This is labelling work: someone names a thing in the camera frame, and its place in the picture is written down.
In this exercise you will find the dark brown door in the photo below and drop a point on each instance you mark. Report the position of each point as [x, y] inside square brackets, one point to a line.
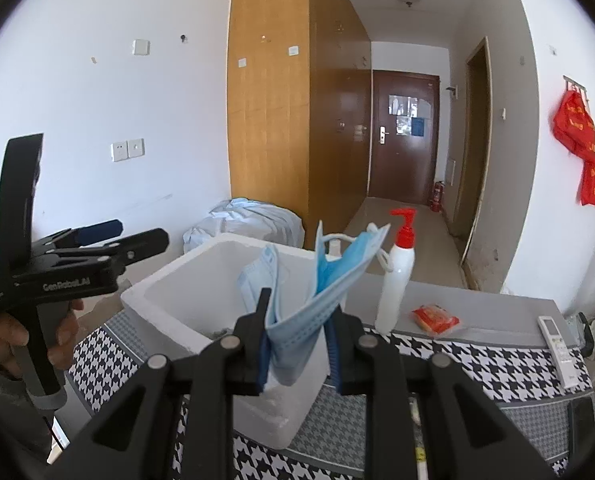
[402, 160]

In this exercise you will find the red snack packet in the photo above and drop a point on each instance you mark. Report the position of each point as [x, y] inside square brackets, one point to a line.
[435, 320]

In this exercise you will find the white remote control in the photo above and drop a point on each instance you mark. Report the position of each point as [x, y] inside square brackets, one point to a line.
[557, 350]

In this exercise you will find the houndstooth tablecloth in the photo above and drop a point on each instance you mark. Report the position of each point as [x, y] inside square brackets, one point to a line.
[477, 360]

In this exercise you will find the person's left hand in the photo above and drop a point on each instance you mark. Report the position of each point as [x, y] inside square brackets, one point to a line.
[0, 340]

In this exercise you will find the white wall switch plate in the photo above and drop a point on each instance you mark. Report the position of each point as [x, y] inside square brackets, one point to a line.
[141, 46]

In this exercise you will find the red hanging cloth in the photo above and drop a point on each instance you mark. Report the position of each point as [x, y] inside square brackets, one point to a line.
[577, 130]

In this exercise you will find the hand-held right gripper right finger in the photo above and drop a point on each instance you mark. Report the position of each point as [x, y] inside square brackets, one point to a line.
[333, 355]

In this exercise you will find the white foam box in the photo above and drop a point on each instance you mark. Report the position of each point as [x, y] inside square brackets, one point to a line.
[177, 305]

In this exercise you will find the double wall socket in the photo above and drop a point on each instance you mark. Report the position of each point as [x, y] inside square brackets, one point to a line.
[127, 150]

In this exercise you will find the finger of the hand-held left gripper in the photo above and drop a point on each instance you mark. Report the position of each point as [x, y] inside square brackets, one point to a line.
[137, 244]
[100, 230]

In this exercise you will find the white pump bottle red top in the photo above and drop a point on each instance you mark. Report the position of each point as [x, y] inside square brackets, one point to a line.
[395, 285]

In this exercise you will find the red fire extinguisher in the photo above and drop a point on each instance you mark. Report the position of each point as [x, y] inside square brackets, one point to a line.
[436, 197]

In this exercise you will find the packaged blue face mask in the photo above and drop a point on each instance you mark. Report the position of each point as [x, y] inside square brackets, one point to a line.
[255, 280]

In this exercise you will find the white bedding bundle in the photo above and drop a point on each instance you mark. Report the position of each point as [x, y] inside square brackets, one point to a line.
[247, 220]

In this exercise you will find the small wall box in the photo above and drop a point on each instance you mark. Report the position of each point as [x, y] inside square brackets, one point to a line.
[453, 90]

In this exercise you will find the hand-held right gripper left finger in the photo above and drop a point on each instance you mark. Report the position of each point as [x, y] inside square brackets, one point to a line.
[263, 360]

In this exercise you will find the wooden wardrobe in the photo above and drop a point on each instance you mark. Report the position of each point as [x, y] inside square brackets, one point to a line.
[277, 110]

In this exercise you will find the wall hook rack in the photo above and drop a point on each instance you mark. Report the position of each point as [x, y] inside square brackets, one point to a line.
[575, 82]

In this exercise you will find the wooden door frame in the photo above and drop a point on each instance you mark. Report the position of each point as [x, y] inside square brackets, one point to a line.
[485, 135]

